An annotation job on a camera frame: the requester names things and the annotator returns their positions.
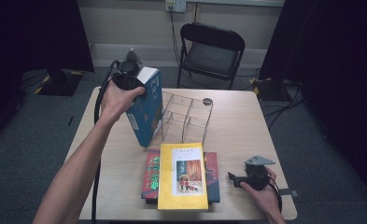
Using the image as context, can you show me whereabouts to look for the black floor cables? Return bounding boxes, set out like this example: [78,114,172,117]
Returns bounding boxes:
[262,83,305,132]

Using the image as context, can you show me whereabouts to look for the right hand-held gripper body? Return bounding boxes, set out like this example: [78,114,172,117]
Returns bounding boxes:
[243,154,276,191]

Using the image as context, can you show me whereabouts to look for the thin wall cable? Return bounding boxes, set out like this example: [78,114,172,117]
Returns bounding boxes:
[193,2,201,23]

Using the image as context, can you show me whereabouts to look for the black stand base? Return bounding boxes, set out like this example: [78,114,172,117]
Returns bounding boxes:
[33,68,85,97]
[249,77,297,102]

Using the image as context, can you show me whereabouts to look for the grey tape strip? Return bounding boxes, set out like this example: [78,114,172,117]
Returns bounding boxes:
[279,188,300,199]

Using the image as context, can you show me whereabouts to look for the red illustrated book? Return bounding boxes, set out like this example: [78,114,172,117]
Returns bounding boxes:
[141,148,221,204]

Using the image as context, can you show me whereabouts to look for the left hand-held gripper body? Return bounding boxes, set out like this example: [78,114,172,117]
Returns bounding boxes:
[112,48,147,92]

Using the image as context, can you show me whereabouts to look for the person's right hand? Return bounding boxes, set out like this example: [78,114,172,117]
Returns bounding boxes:
[240,169,282,218]

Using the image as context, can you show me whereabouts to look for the clear acrylic book rack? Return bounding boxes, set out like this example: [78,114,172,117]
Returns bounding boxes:
[161,91,214,146]

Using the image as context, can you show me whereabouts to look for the blue book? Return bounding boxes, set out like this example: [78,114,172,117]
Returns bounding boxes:
[125,66,164,148]

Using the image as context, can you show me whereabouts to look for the black folding chair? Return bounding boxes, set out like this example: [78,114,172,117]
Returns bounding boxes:
[176,21,246,91]

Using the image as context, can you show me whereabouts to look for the black curtain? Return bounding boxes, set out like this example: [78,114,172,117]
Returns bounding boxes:
[0,0,95,147]
[259,0,367,200]

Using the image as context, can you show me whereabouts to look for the black power cable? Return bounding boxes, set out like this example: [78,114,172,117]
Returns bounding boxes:
[169,8,182,67]

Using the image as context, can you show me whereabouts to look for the left hand-held gripper cable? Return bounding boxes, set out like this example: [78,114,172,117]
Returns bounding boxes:
[91,59,121,224]

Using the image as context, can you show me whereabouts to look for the person's left hand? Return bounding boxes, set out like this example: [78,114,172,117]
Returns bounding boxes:
[100,81,147,125]

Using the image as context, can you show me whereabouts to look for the yellow book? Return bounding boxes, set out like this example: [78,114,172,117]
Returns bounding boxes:
[157,142,209,212]

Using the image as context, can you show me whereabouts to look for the white wall socket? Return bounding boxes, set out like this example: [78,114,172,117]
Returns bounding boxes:
[165,0,188,13]

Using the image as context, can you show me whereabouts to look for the right hand-held gripper cable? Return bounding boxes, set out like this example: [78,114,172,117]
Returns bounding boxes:
[267,179,284,213]

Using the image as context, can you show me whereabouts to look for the hand-held gripper cable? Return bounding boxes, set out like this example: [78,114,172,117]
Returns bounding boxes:
[267,179,284,213]
[91,59,121,224]

